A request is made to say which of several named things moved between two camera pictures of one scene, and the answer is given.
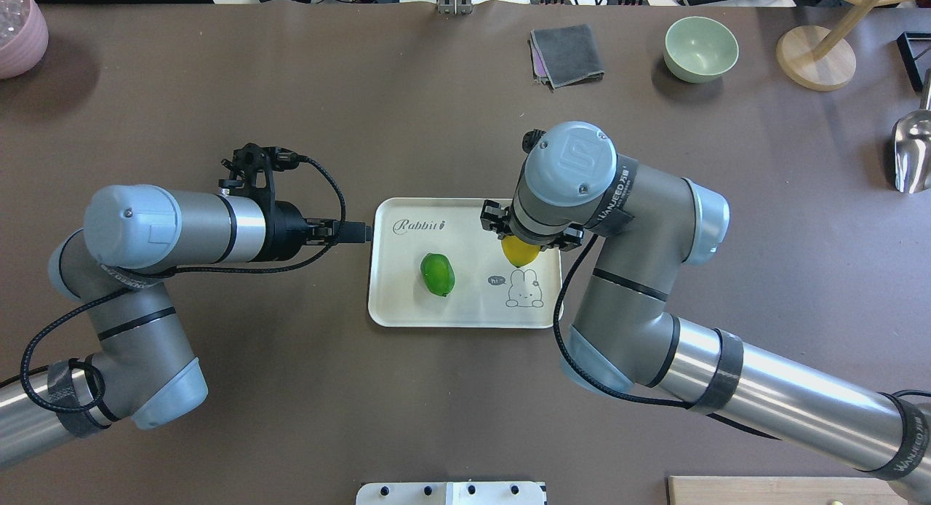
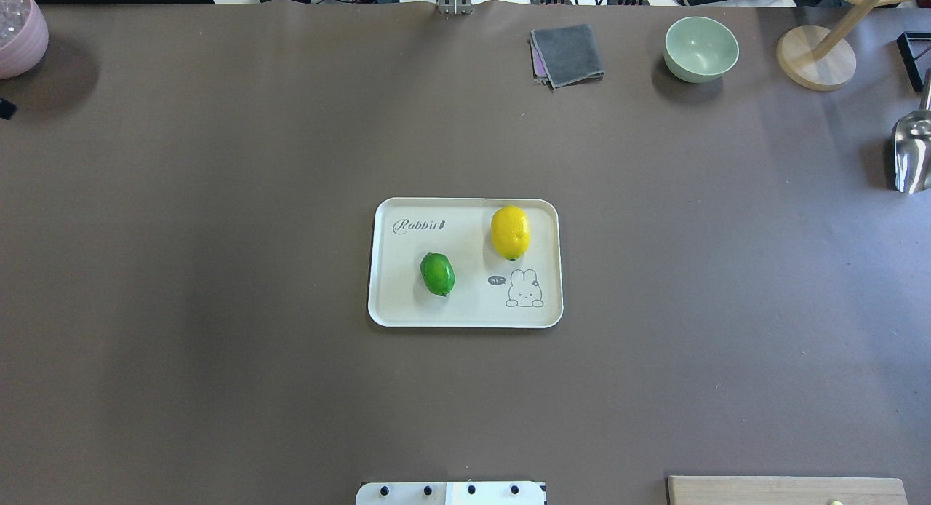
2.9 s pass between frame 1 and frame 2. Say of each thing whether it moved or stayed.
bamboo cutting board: stayed
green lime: stayed
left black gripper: moved
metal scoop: stayed
